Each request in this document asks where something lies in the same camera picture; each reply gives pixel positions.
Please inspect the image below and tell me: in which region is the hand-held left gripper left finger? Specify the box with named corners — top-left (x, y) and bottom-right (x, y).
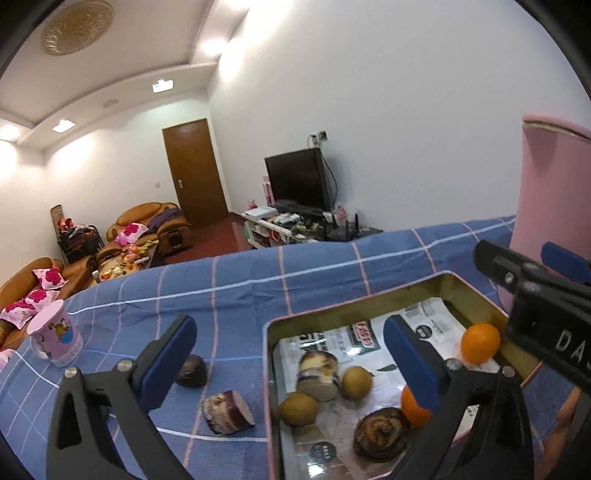
top-left (45, 314), bottom-right (199, 480)

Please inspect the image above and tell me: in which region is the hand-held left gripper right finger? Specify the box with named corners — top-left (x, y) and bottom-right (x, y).
top-left (383, 315), bottom-right (536, 480)

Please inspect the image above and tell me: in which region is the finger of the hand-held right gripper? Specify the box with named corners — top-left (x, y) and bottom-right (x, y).
top-left (541, 241), bottom-right (591, 284)
top-left (475, 239), bottom-right (543, 301)

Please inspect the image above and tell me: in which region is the orange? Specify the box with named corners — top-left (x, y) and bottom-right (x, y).
top-left (460, 323), bottom-right (502, 365)
top-left (399, 385), bottom-right (435, 428)

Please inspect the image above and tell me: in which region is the small brown kiwi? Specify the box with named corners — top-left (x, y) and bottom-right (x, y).
top-left (278, 392), bottom-right (320, 426)
top-left (340, 366), bottom-right (373, 400)

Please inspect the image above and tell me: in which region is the cut purple taro piece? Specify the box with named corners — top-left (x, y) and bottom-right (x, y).
top-left (202, 390), bottom-right (256, 436)
top-left (297, 351), bottom-right (342, 402)

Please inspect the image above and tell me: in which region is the round brown taro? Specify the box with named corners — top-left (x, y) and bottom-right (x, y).
top-left (353, 407), bottom-right (411, 462)

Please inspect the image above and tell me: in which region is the pink tin box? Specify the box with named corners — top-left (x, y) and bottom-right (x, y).
top-left (262, 272), bottom-right (546, 480)

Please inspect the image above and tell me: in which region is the person's right hand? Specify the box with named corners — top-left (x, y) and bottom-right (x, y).
top-left (547, 387), bottom-right (583, 467)

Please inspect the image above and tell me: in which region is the printed paper liner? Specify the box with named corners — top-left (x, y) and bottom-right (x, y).
top-left (272, 298), bottom-right (504, 480)

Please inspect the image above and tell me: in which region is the pink electric kettle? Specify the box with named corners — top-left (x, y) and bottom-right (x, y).
top-left (496, 113), bottom-right (591, 315)

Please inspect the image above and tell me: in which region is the blue plaid blanket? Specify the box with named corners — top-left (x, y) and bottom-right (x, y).
top-left (0, 215), bottom-right (591, 480)

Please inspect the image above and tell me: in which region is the coffee table with snacks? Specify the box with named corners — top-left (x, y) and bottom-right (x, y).
top-left (95, 237), bottom-right (160, 282)

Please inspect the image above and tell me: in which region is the pink cartoon mug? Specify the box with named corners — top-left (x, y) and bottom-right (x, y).
top-left (26, 299), bottom-right (85, 368)

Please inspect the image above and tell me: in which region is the brown leather sofa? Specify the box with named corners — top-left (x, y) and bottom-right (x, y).
top-left (0, 257), bottom-right (95, 352)

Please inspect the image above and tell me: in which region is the pink floral cushion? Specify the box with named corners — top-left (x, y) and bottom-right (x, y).
top-left (0, 300), bottom-right (40, 329)
top-left (36, 268), bottom-right (65, 291)
top-left (23, 288), bottom-right (61, 308)
top-left (115, 222), bottom-right (148, 246)

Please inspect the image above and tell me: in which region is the purple throw blanket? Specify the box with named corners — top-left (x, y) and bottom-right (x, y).
top-left (150, 208), bottom-right (183, 232)

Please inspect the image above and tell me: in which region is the black router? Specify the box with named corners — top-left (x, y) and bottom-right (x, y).
top-left (325, 217), bottom-right (361, 241)

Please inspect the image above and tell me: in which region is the brown leather armchair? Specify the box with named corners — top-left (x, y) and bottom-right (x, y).
top-left (106, 202), bottom-right (192, 257)

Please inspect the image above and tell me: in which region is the black cluttered rack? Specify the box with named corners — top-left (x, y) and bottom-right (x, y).
top-left (56, 217), bottom-right (103, 264)

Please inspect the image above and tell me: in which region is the white television stand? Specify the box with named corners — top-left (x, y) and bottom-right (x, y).
top-left (241, 208), bottom-right (333, 250)

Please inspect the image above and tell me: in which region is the brown wooden door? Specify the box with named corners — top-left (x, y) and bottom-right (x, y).
top-left (161, 119), bottom-right (230, 230)

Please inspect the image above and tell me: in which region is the black television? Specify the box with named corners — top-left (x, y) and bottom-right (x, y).
top-left (264, 148), bottom-right (333, 213)

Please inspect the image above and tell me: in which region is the golden ceiling lamp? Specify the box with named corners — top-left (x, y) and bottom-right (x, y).
top-left (39, 0), bottom-right (115, 56)

